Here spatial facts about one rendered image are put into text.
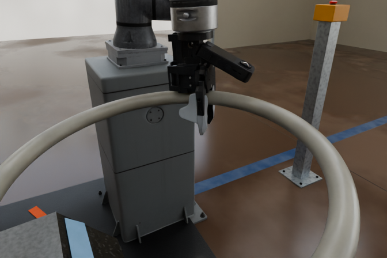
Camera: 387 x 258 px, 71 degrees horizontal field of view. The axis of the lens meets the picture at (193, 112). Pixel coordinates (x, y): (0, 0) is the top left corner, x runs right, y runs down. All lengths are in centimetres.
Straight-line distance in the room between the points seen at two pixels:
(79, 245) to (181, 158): 91
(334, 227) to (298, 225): 136
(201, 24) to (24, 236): 44
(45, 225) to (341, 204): 42
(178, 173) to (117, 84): 55
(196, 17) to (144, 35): 70
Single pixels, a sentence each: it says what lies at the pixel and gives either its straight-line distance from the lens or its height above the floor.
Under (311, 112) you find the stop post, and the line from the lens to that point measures 176.
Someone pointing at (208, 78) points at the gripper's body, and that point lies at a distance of 55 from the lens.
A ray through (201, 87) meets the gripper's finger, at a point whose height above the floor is 97.
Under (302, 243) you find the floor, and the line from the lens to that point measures 159.
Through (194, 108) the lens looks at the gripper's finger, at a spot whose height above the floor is 92.
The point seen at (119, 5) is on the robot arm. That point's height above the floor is 109.
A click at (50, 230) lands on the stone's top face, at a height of 80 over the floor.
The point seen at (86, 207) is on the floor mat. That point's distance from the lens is 176.
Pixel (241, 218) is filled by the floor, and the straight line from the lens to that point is 163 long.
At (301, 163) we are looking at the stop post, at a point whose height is 12.
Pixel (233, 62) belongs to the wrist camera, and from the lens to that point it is 53.
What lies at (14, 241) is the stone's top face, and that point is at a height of 80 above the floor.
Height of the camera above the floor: 114
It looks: 24 degrees down
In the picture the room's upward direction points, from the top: straight up
